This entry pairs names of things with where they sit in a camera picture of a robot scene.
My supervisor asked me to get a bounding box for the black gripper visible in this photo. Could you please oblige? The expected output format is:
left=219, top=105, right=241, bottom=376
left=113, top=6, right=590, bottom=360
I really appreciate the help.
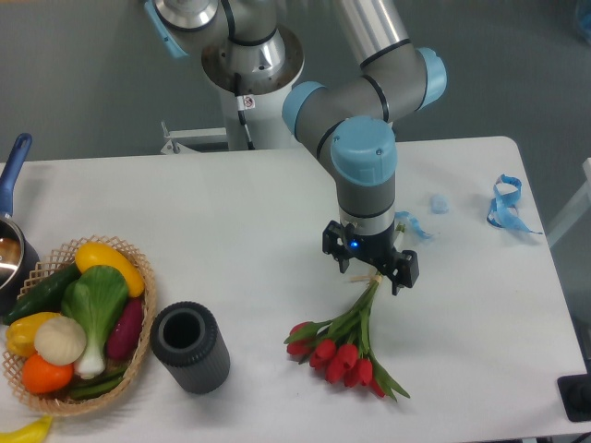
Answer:
left=322, top=221, right=419, bottom=296

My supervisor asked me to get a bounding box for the red tulip bouquet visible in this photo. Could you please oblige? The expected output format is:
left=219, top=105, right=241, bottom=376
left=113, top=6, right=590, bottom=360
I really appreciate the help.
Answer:
left=284, top=270, right=410, bottom=400

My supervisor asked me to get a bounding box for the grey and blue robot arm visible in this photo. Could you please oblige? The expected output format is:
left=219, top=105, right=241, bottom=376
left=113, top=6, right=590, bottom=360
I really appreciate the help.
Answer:
left=144, top=1, right=447, bottom=290

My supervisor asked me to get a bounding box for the small blue ribbon piece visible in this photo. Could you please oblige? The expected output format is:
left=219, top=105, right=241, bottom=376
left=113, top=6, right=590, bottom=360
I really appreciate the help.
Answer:
left=395, top=210, right=433, bottom=240

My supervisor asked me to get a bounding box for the light blue crumpled wad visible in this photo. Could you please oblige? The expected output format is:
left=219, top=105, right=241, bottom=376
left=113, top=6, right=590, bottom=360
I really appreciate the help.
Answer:
left=430, top=194, right=450, bottom=215

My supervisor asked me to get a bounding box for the blue ribbon strip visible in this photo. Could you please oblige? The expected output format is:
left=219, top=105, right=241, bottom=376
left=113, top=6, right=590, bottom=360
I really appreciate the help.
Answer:
left=486, top=174, right=542, bottom=234

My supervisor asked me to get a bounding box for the dark grey ribbed vase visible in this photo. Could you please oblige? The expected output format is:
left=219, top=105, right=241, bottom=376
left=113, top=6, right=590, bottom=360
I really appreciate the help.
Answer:
left=150, top=301, right=231, bottom=394

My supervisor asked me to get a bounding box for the black device at edge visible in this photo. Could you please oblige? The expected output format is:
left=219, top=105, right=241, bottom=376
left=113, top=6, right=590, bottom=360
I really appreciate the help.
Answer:
left=557, top=374, right=590, bottom=423

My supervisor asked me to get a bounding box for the purple sweet potato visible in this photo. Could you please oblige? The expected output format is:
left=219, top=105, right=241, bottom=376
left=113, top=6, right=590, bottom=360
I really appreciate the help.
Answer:
left=106, top=298, right=143, bottom=361

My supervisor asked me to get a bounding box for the green bok choy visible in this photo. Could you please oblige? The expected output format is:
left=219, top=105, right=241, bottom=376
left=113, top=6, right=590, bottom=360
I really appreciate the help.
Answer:
left=61, top=265, right=128, bottom=380

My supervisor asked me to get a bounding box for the green bean pod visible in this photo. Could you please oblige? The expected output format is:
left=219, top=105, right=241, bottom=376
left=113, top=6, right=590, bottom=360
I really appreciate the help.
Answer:
left=68, top=366, right=127, bottom=401

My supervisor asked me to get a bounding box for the blue object top corner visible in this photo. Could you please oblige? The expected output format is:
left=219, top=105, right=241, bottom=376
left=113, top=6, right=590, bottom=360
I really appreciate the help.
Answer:
left=574, top=0, right=591, bottom=35

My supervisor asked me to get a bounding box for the white garlic bulb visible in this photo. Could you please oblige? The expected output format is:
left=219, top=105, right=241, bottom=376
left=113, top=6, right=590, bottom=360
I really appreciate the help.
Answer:
left=34, top=316, right=87, bottom=365

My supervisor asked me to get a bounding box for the dark green cucumber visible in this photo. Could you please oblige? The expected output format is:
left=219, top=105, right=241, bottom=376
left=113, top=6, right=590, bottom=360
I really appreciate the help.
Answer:
left=2, top=264, right=80, bottom=325

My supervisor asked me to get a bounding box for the woven wicker basket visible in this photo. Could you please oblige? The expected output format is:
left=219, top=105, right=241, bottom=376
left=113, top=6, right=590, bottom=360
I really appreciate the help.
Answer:
left=2, top=235, right=157, bottom=416

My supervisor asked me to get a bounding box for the orange fruit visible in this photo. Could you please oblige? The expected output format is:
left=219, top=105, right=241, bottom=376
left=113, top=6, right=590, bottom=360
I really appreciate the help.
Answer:
left=21, top=353, right=74, bottom=394

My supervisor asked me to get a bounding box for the yellow bell pepper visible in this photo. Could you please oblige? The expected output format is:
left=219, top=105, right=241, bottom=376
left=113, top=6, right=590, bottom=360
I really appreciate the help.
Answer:
left=6, top=312, right=60, bottom=358

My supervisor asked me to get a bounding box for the yellow banana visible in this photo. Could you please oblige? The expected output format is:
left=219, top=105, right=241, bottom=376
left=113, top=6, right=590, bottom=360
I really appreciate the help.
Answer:
left=1, top=415, right=54, bottom=443

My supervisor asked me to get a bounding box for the white frame at right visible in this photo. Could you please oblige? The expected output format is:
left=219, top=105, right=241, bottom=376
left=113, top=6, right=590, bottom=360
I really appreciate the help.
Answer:
left=547, top=158, right=590, bottom=248

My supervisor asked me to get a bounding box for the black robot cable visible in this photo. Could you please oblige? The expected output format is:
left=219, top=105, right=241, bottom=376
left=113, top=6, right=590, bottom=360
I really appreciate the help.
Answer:
left=233, top=72, right=256, bottom=151

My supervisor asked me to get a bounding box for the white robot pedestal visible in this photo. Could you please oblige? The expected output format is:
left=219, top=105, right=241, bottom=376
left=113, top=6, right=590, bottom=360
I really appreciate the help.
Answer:
left=201, top=24, right=304, bottom=150

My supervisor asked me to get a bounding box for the white metal bracket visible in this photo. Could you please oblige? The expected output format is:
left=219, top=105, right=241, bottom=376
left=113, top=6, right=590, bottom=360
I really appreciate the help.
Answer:
left=160, top=121, right=228, bottom=155

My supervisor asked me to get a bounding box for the blue-handled saucepan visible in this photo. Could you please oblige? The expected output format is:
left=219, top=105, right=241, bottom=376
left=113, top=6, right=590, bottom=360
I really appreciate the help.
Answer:
left=1, top=133, right=39, bottom=316

